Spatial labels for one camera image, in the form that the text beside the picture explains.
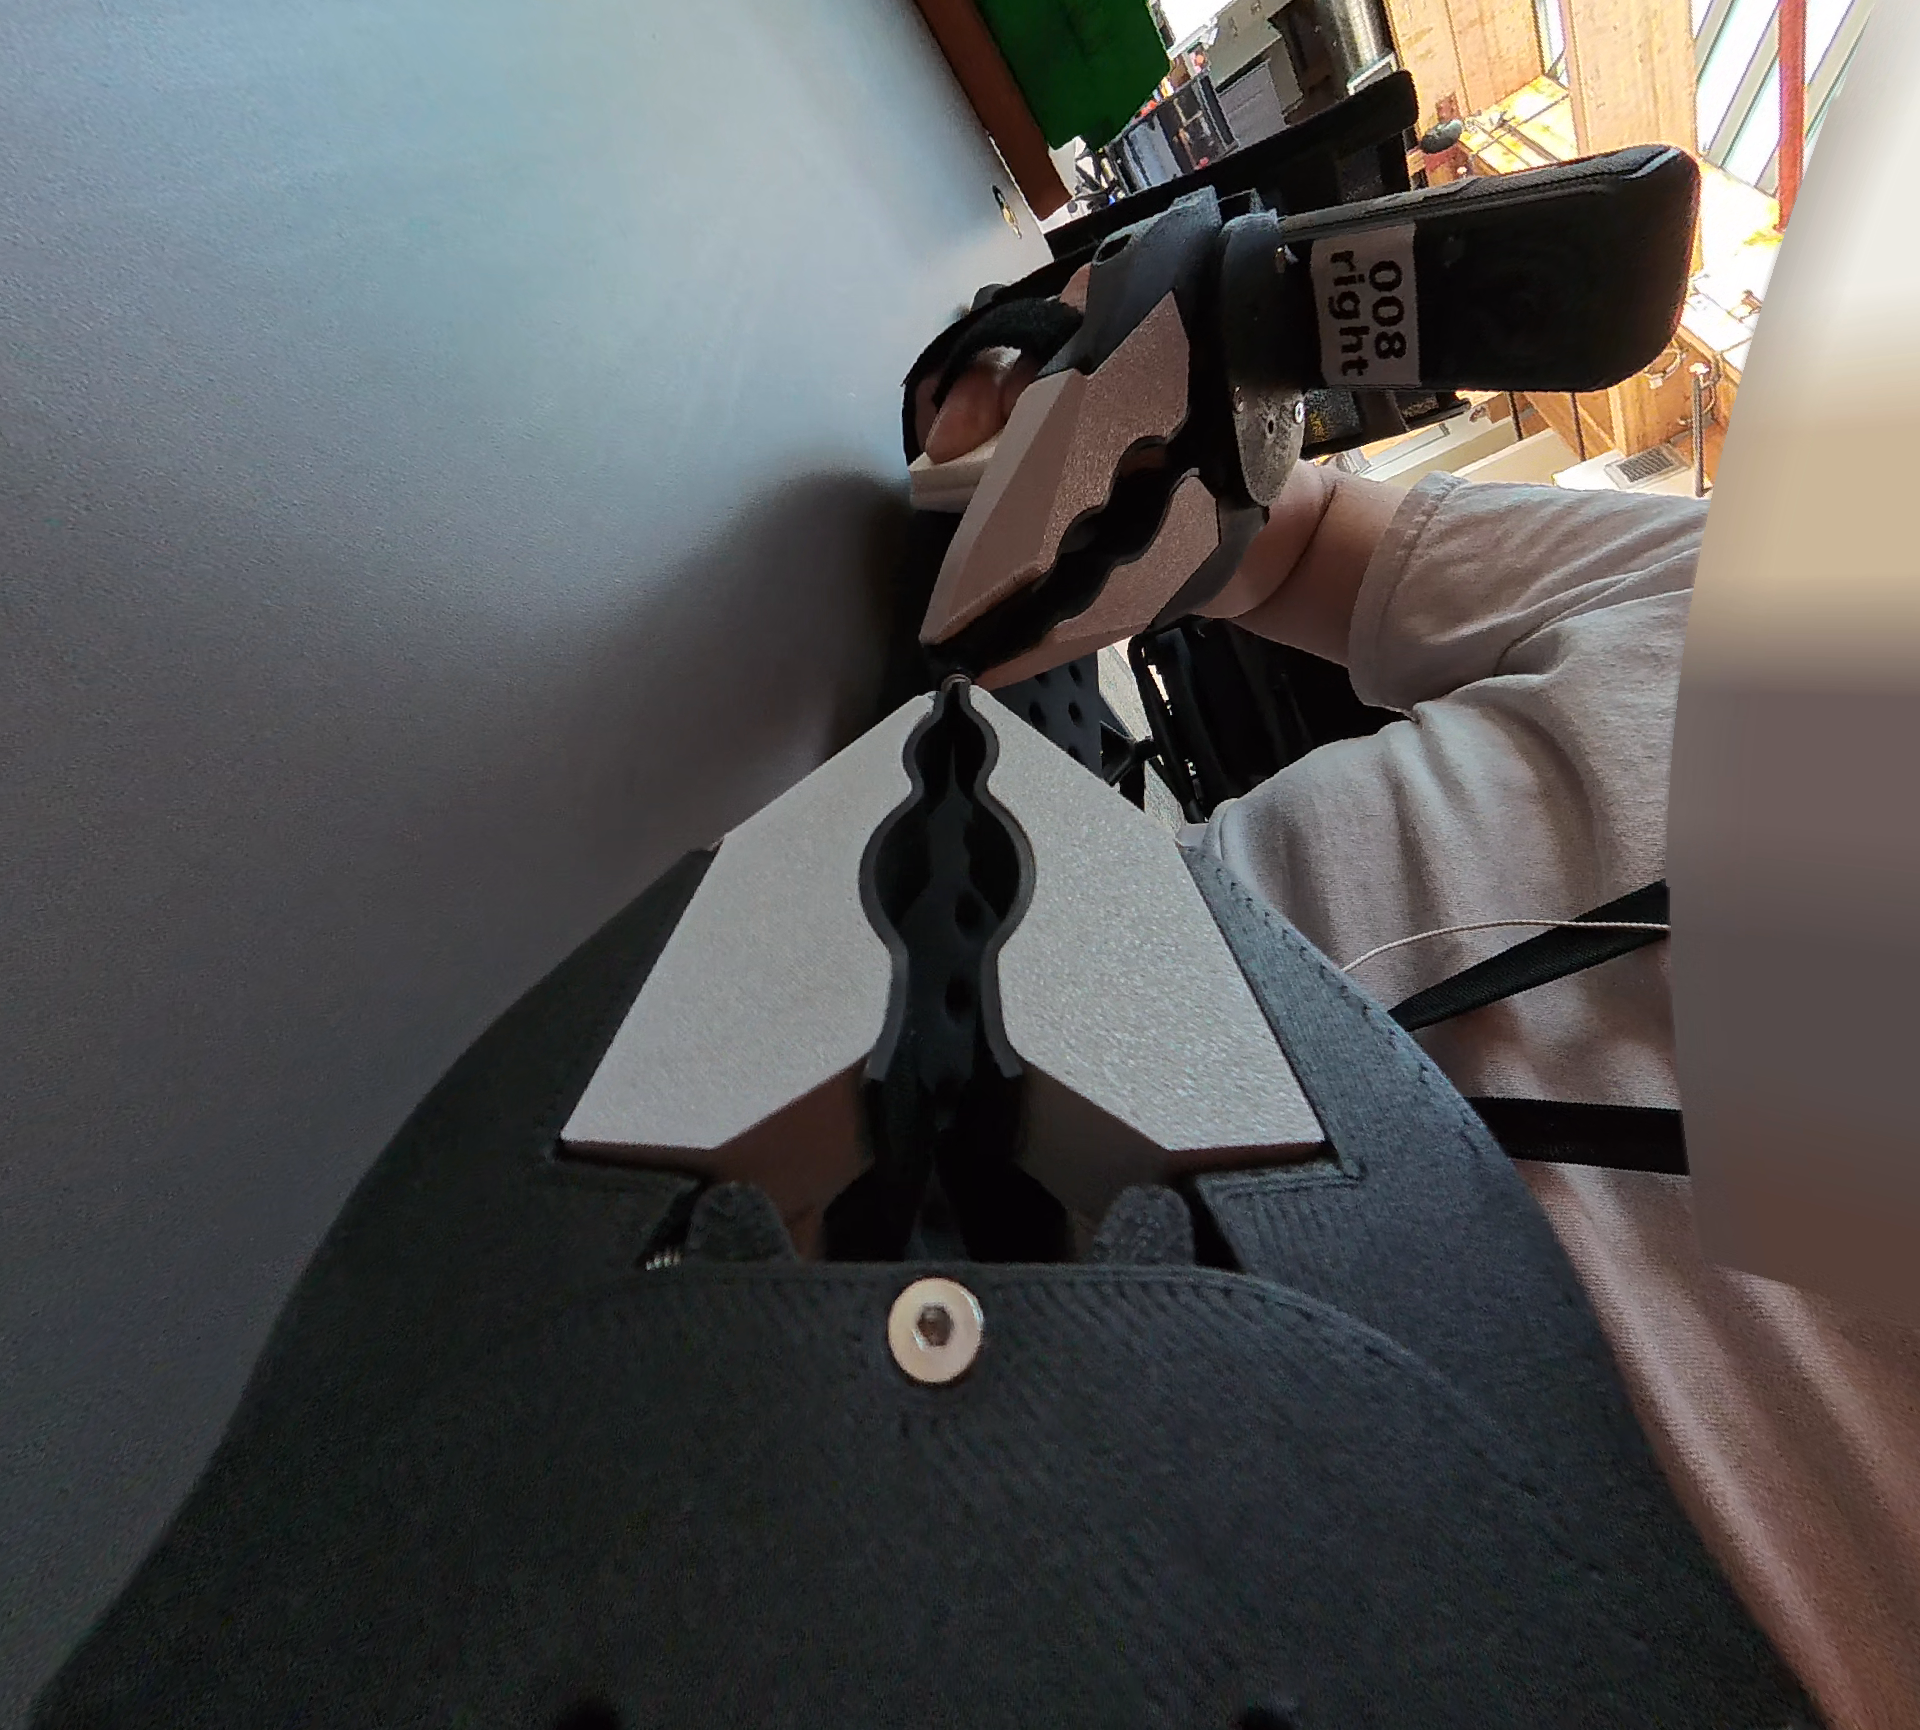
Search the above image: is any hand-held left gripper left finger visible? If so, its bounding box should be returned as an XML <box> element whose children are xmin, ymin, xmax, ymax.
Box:
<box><xmin>557</xmin><ymin>685</ymin><xmax>956</xmax><ymax>1263</ymax></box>

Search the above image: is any grey desk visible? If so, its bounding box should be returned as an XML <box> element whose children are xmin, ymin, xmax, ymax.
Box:
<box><xmin>0</xmin><ymin>0</ymin><xmax>1081</xmax><ymax>1680</ymax></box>

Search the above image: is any black perforated panel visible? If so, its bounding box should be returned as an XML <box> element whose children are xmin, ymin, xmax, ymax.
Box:
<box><xmin>982</xmin><ymin>644</ymin><xmax>1148</xmax><ymax>794</ymax></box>

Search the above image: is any person's right forearm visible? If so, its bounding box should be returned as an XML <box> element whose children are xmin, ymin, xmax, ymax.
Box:
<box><xmin>1222</xmin><ymin>463</ymin><xmax>1426</xmax><ymax>726</ymax></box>

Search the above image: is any person's right hand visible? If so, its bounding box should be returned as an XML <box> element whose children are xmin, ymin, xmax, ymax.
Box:
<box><xmin>918</xmin><ymin>338</ymin><xmax>1055</xmax><ymax>466</ymax></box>

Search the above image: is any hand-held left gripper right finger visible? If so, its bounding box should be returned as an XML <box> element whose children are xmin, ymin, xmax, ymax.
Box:
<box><xmin>956</xmin><ymin>683</ymin><xmax>1333</xmax><ymax>1263</ymax></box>

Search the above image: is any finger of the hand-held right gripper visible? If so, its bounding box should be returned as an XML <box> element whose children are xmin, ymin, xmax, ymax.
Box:
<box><xmin>975</xmin><ymin>469</ymin><xmax>1256</xmax><ymax>689</ymax></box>
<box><xmin>916</xmin><ymin>309</ymin><xmax>1224</xmax><ymax>648</ymax></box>

